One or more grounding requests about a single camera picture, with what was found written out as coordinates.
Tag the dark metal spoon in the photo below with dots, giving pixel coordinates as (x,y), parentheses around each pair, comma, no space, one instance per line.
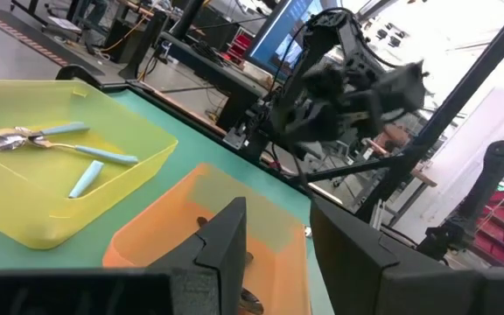
(252,303)

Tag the small red bins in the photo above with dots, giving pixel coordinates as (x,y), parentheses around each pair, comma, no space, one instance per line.
(240,46)

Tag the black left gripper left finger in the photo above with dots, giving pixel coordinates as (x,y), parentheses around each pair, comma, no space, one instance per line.
(217,262)

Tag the orange translucent plastic tray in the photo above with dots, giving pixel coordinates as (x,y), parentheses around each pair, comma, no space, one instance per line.
(269,245)

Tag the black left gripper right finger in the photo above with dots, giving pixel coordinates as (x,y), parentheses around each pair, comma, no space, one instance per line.
(357,271)

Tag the black metal frame post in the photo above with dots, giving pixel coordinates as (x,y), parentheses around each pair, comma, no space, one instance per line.
(453,105)

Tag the black desk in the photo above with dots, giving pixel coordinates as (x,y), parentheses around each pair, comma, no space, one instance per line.
(217,74)

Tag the computer monitor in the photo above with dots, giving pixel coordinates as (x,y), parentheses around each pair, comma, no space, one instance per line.
(278,35)

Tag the yellow translucent plastic tray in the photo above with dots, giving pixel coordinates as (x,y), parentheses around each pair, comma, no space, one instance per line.
(116,127)

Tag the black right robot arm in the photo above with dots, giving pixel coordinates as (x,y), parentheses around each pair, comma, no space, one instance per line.
(322,79)

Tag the black striped floor mat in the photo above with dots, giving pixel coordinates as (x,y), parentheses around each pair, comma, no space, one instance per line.
(29,39)

